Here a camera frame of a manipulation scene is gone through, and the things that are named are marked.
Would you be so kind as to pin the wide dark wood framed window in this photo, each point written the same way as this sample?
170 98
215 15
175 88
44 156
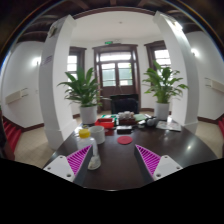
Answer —
162 56

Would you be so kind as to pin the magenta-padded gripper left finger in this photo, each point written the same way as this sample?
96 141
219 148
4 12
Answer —
58 166

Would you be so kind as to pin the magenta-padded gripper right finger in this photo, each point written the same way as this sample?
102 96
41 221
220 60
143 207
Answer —
166 165

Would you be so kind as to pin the green cloth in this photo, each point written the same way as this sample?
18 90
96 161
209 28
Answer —
140 117

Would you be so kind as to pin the flat round red coaster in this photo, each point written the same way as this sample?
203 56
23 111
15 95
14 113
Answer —
124 140

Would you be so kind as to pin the red carpeted stairs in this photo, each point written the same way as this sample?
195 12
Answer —
12 133

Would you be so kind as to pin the black chair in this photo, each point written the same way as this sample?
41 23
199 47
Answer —
124 104

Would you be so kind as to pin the green plastic basket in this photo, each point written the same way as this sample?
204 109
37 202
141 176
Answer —
108 116

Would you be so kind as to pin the bushy plant in white pot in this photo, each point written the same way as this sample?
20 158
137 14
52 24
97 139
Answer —
88 115

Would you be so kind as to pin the printed paper leaflet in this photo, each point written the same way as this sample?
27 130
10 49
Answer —
169 126

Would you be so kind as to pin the red plastic tray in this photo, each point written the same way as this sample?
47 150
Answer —
104 123

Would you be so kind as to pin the tall plant in white pot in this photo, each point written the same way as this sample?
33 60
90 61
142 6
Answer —
162 110

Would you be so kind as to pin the dark box with small jars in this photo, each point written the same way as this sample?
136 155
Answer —
127 118

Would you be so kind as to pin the narrow dark wood framed window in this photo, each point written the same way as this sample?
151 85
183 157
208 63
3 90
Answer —
72 63

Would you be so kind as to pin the grey and black headphones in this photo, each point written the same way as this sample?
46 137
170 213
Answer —
152 121

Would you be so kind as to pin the white speckled mug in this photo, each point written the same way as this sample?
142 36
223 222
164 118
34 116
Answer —
98 135

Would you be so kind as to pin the clear bottle with yellow cap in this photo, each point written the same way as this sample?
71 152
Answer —
86 141

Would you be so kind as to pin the green exit sign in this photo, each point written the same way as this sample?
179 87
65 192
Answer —
108 42

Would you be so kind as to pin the small black box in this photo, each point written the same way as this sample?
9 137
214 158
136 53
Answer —
124 129

